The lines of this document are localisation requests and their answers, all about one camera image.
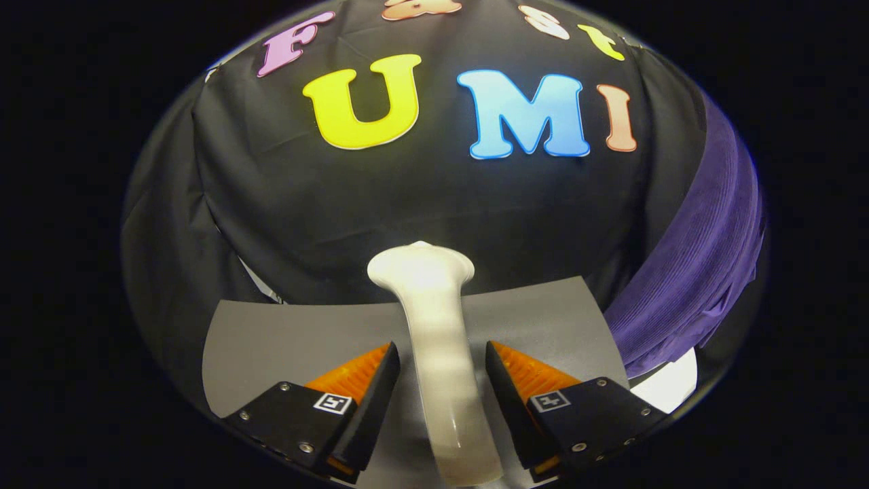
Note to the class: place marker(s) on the grey cabinet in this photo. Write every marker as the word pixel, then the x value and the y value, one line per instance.
pixel 271 339

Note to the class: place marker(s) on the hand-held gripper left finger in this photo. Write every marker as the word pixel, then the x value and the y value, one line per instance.
pixel 377 407

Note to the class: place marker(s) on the white garment steamer head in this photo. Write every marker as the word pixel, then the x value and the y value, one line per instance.
pixel 438 339

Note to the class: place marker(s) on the black quilted curtain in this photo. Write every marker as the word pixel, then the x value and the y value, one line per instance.
pixel 163 272

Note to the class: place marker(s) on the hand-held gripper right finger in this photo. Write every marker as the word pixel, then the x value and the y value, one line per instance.
pixel 509 407

